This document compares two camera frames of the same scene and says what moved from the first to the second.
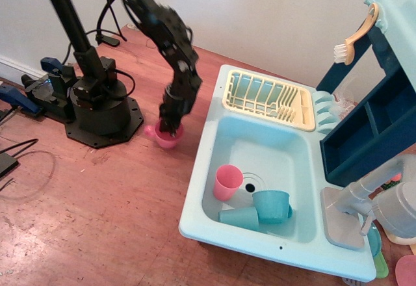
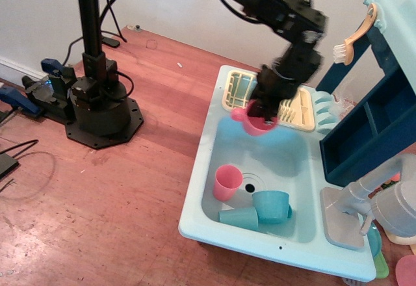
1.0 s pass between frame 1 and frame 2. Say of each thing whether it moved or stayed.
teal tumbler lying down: stayed
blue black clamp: stayed
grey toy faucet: stayed
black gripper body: moved
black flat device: stayed
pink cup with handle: moved
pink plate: stayed
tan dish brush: stayed
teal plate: stayed
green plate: stayed
